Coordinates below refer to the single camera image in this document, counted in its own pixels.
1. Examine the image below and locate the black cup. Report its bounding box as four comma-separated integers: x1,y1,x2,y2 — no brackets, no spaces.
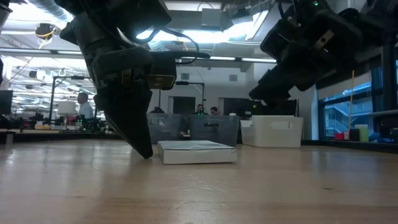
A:
348,128,361,142

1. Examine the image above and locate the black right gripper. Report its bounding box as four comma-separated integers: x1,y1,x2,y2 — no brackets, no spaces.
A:
248,9,364,108

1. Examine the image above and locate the green cup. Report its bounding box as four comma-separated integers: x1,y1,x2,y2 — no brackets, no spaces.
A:
354,124,369,142

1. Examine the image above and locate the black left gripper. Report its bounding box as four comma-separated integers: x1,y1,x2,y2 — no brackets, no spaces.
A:
83,46,154,160

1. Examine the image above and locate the black monitor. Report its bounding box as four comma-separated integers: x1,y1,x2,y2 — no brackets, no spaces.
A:
0,90,14,115

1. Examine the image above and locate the ceiling camera with yellow cable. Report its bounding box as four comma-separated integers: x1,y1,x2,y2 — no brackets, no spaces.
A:
34,23,57,41

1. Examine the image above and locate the black metal stand frame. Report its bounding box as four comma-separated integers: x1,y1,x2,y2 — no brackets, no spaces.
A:
175,81,206,108
49,75,94,125

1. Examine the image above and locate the white green box stylus picture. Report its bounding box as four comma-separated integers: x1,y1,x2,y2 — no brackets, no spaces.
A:
157,140,238,166

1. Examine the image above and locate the black robot with green lights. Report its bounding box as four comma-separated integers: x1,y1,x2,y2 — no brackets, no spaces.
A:
74,114,106,132

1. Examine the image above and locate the white lamp shade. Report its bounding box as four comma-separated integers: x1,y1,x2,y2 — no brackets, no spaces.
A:
57,101,77,116

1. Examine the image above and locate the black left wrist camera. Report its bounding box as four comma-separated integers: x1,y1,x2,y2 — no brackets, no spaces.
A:
146,51,178,91

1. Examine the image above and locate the grey metal pipe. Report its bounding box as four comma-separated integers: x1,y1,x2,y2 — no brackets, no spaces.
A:
368,109,398,118

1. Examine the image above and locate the white plastic bin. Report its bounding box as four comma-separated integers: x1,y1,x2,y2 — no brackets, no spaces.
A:
241,115,304,149

